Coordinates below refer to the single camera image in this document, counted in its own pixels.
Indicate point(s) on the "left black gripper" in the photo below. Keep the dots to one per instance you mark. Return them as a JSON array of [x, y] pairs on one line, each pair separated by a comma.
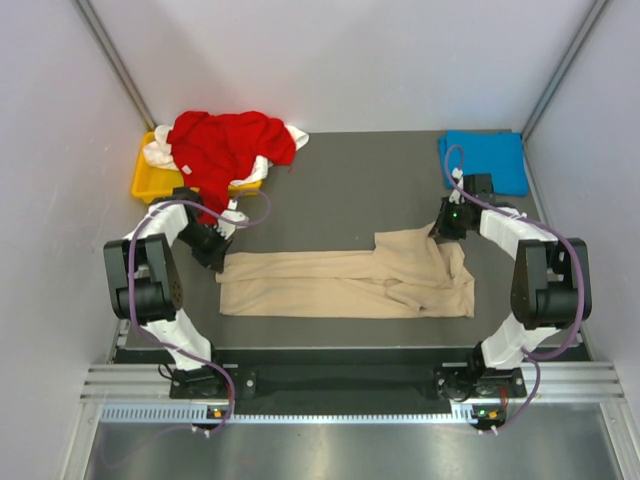
[[215, 257]]

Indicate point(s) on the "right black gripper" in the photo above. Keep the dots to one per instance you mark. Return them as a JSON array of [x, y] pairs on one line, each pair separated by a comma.
[[441, 230]]

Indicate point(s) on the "beige t shirt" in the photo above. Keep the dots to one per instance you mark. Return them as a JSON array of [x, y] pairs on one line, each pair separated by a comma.
[[407, 274]]

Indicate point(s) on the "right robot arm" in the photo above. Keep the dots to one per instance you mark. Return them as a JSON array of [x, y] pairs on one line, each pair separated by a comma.
[[550, 289]]

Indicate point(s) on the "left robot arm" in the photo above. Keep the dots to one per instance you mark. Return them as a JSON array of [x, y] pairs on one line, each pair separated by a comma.
[[145, 288]]

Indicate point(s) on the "folded blue t shirt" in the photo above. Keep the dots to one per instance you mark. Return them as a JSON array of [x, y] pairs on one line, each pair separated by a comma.
[[499, 154]]

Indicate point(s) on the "yellow plastic bin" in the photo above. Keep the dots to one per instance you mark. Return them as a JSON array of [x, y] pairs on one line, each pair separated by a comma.
[[151, 183]]

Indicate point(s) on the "red t shirt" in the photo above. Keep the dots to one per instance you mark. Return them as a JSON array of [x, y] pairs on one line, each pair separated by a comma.
[[211, 151]]

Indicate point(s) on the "white t shirt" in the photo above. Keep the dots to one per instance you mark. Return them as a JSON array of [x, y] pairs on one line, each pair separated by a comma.
[[157, 154]]

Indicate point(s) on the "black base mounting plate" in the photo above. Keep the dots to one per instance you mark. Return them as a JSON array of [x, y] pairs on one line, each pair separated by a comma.
[[340, 382]]

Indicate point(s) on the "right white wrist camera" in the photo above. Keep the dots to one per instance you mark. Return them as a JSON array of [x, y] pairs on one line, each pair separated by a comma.
[[457, 177]]

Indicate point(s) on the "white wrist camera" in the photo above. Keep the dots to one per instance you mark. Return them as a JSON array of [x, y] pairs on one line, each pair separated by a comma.
[[230, 220], [457, 177]]

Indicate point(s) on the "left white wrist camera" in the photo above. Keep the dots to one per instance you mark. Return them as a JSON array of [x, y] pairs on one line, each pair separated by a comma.
[[230, 220]]

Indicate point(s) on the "grey slotted cable duct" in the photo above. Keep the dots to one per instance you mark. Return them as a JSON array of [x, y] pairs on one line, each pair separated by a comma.
[[202, 414]]

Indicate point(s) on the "aluminium frame rail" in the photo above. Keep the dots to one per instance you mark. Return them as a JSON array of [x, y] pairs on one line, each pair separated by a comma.
[[561, 382]]

